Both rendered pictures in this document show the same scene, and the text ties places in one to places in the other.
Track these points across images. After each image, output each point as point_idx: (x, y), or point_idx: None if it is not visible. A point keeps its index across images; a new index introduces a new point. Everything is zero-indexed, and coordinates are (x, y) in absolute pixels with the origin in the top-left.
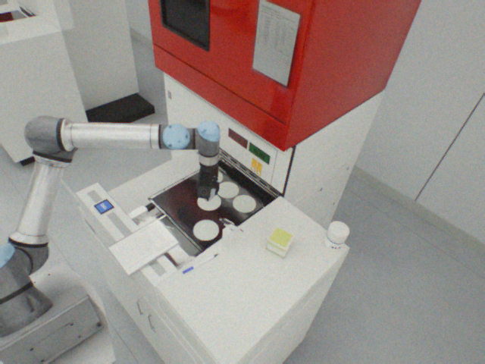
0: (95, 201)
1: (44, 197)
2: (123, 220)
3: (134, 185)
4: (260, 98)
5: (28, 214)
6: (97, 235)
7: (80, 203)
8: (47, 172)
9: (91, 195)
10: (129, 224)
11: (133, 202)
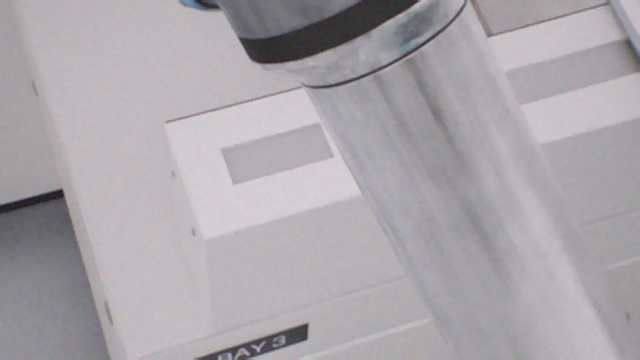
0: (313, 160)
1: (556, 180)
2: (513, 62)
3: (96, 69)
4: None
5: (601, 326)
6: (326, 329)
7: (233, 267)
8: (485, 45)
9: (255, 170)
10: (555, 43)
11: (223, 99)
